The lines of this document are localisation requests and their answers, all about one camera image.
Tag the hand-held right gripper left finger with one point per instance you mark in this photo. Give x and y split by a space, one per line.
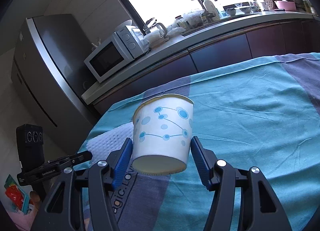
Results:
122 163

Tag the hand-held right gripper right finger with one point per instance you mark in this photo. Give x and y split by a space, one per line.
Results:
200 161

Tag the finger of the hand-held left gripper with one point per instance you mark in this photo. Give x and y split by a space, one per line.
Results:
82 156

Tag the blue dotted paper cup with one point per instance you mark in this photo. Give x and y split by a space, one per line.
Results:
162 133

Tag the person's left forearm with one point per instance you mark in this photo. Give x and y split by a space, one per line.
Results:
22 218

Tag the white foam fruit net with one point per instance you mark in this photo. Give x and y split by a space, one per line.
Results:
110 138

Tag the green package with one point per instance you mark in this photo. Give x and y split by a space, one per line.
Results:
10 181

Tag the red package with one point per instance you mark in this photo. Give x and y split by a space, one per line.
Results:
13 196

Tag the teal plastic basket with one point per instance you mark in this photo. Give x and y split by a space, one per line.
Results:
25 203

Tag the teal printed tablecloth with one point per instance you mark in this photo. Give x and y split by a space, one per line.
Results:
250 121

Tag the grey refrigerator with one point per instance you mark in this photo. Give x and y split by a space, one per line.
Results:
45 71

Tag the white microwave oven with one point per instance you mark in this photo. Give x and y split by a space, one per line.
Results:
107 56

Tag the small white figurine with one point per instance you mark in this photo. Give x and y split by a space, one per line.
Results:
96 42

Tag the kitchen base cabinet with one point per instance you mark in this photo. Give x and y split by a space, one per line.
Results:
225 46

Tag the stacked white bowls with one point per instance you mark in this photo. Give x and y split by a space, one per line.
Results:
155 38

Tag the white bowl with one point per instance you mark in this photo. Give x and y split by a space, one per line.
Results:
124 25

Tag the glass electric kettle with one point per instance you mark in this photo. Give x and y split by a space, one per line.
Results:
157 28

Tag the glass jar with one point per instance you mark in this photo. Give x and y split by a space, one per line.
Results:
181 21

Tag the plastic bag covered container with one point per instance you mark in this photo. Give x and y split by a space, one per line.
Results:
193 17

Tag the metal faucet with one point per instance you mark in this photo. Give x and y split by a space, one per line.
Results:
207 16

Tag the small dark bowl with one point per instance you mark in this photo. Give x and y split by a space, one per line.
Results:
231 11

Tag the white soap bottle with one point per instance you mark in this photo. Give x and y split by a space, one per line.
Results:
211 7

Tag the blue patterned bowl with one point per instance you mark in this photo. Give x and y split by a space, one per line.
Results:
249 9

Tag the white utensil holder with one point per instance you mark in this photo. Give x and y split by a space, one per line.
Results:
262 4

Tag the white perforated skimmer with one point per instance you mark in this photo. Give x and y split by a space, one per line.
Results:
269 2

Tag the pink basin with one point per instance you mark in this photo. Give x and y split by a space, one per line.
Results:
285 6

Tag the oil bottles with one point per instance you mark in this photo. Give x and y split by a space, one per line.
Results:
308 6

